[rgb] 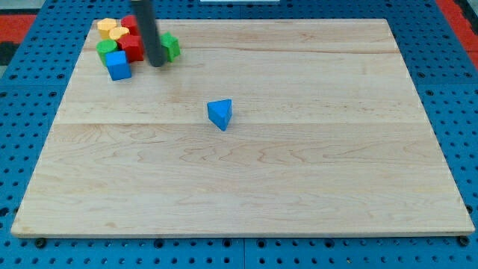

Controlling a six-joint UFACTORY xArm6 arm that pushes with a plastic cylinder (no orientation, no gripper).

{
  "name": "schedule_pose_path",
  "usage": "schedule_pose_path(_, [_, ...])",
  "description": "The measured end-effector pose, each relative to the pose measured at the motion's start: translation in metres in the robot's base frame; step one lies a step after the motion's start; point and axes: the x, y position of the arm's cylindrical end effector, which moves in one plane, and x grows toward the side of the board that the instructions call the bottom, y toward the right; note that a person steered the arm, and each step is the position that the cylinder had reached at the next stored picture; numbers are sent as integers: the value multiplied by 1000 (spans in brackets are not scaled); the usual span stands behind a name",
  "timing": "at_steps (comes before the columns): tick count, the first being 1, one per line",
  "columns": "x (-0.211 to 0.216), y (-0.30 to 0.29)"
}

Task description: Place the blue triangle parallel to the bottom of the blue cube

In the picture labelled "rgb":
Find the green cylinder block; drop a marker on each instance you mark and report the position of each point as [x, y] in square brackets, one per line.
[105, 46]

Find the green angular block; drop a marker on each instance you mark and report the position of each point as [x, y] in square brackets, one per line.
[171, 46]

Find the light wooden board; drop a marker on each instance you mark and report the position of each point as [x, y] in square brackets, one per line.
[328, 139]

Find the yellow round block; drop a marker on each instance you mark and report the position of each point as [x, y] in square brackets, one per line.
[118, 32]

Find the yellow hexagon block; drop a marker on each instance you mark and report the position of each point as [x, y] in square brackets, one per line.
[104, 26]

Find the blue triangular block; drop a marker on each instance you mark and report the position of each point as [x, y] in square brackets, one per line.
[220, 113]

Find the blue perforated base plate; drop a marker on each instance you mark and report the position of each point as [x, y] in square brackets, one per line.
[34, 82]

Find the red block at back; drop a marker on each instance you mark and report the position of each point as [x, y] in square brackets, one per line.
[130, 23]

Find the red pentagon block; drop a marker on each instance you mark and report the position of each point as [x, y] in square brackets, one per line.
[132, 46]

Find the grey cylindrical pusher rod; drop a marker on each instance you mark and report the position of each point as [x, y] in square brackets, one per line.
[146, 21]

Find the blue cube block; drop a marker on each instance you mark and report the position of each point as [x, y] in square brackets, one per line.
[117, 65]

